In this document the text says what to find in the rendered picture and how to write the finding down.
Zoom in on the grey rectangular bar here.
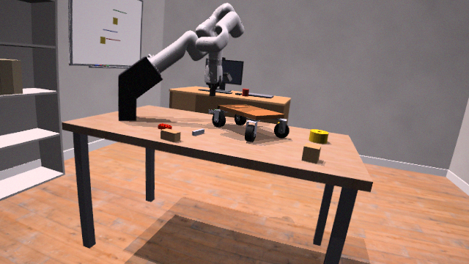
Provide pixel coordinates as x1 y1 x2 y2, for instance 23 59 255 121
192 129 204 136

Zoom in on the brown wooden block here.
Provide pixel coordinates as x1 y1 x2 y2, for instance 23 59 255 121
160 128 181 142

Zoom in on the red toy brick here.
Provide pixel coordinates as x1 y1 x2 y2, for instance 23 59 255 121
158 123 172 130

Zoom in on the brown cube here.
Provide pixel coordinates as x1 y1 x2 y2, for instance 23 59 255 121
302 143 321 164

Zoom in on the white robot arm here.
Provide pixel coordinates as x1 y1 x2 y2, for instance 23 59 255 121
148 4 244 74

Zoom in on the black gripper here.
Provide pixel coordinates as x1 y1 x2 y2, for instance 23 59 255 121
204 64 223 96

